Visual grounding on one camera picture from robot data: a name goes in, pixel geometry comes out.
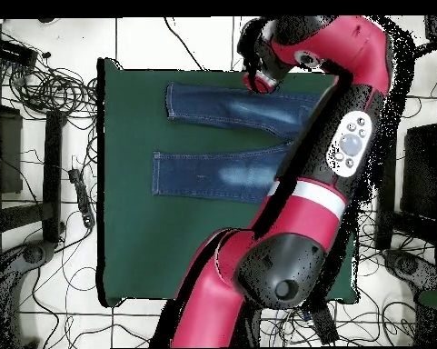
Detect black electronics box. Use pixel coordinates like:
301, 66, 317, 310
0, 36, 39, 67

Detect blue denim jeans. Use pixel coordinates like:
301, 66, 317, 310
151, 81, 324, 205

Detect long black power strip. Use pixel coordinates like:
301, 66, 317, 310
310, 303, 340, 345

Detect dark green table cloth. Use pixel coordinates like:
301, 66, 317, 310
96, 57, 366, 309

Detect dark flat panel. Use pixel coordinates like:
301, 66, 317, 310
401, 122, 437, 219
0, 103, 24, 195

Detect black stand beam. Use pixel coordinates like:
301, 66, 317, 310
41, 109, 65, 244
375, 206, 399, 252

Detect tangled black cable coil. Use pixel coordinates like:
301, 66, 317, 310
6, 61, 99, 121

